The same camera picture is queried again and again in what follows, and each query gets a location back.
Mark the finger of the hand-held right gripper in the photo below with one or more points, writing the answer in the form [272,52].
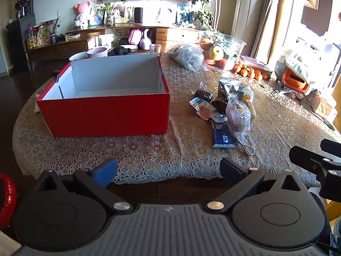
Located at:
[306,157]
[331,148]

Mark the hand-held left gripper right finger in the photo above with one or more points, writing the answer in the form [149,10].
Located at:
[230,172]

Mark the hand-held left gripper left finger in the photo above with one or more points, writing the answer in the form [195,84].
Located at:
[105,172]

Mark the blue snack bar packet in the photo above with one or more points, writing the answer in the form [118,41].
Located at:
[222,136]

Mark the clear bread packet blueberry print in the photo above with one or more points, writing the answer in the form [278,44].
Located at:
[237,117]

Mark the red cardboard box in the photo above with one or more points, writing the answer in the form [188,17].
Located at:
[106,114]

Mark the white snack packet orange picture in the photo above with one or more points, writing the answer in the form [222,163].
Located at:
[205,112]

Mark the black snack packet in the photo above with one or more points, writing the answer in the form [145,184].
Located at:
[203,95]

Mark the silver packet with orange print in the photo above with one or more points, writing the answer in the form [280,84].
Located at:
[234,88]

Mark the brown paper bag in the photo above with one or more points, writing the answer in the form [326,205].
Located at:
[317,105]

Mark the orange and grey appliance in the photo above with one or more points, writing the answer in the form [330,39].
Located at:
[291,81]

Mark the crumpled white tissue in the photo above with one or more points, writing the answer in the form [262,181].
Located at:
[37,108]

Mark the red round object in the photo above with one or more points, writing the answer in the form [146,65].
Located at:
[8,200]

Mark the tray of oranges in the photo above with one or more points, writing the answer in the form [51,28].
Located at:
[257,64]

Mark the red apple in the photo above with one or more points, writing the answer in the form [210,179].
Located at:
[226,64]

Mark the white bowl with red rim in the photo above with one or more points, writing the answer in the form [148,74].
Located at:
[77,56]

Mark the pink mug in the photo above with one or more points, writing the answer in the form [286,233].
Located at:
[97,52]

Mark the dark cloth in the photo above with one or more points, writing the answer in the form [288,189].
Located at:
[118,51]

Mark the clear plastic bag grey contents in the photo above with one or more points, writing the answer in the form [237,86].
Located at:
[186,57]

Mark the clear fruit bowl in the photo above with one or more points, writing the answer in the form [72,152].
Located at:
[234,45]

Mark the wooden television cabinet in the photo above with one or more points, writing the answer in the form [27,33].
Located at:
[66,49]

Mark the orange round fruit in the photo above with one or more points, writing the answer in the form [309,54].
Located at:
[205,43]

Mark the clear drinking glass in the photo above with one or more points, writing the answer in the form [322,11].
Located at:
[155,50]

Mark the purple vase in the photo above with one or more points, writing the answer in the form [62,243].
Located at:
[146,42]

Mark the pink bag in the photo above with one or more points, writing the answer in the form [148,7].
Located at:
[134,36]

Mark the white flat box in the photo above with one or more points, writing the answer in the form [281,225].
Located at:
[72,36]

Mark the beige curtain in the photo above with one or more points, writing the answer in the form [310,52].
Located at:
[269,18]

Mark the small plant in dark vase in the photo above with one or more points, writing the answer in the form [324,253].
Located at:
[53,37]

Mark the small white cup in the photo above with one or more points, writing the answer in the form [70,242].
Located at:
[77,24]

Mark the snack jar with pink lid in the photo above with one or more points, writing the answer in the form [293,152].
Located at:
[32,40]

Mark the potted grass plant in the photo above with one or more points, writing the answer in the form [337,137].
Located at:
[110,18]

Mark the black cabinet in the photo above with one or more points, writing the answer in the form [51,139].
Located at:
[18,45]

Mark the white standing air conditioner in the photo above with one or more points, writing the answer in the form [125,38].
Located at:
[243,13]

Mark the black cylinder speaker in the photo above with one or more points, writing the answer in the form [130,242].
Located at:
[138,15]

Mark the pink teddy bear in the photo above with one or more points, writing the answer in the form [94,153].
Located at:
[82,12]

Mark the coffee machine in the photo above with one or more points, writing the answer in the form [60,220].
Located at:
[24,9]

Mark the photo frame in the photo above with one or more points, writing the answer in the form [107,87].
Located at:
[121,12]

